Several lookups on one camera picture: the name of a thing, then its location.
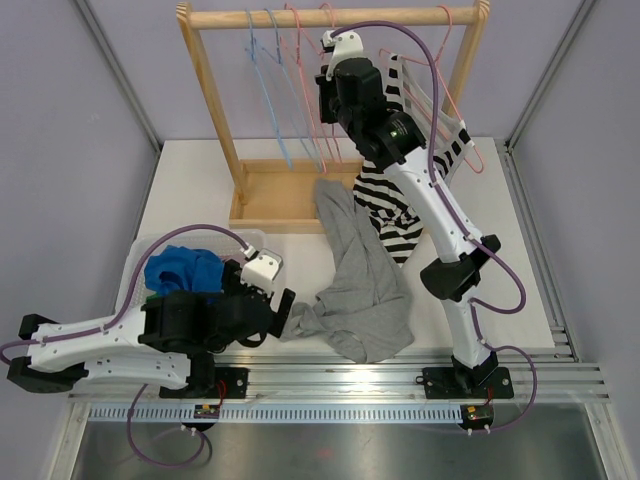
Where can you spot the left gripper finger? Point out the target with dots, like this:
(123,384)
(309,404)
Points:
(231,278)
(281,315)

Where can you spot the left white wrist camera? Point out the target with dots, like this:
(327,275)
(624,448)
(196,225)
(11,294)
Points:
(261,269)

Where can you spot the white plastic basket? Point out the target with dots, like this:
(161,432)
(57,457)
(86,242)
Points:
(140,260)

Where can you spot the blue tank top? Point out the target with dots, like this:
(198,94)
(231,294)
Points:
(182,268)

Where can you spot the light blue wire hanger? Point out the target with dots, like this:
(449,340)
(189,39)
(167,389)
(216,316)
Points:
(267,99)

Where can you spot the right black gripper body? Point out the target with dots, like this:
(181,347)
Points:
(329,105)

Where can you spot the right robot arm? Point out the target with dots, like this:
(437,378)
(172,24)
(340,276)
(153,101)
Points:
(352,95)

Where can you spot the grey tank top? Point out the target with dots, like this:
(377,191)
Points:
(364,313)

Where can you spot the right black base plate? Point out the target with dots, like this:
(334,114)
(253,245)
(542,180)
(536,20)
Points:
(447,383)

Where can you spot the white slotted cable duct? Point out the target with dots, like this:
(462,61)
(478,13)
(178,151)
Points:
(272,413)

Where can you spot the black white striped tank top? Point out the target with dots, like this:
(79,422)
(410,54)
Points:
(398,226)

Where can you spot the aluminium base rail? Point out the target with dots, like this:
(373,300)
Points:
(324,377)

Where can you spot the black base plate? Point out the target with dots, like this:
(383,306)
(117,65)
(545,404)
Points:
(227,382)
(447,383)

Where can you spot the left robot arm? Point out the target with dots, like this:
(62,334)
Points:
(61,356)

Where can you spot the wooden clothes rack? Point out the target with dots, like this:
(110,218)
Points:
(267,196)

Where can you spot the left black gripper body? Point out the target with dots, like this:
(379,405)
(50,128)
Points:
(250,290)

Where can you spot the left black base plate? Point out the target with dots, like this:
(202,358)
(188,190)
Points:
(227,382)

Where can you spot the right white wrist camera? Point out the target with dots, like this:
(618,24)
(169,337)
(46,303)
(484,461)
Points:
(344,46)

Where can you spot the pink hanger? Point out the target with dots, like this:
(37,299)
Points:
(450,95)
(332,143)
(316,130)

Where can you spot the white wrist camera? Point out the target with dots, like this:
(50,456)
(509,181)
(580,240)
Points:
(261,269)
(344,46)

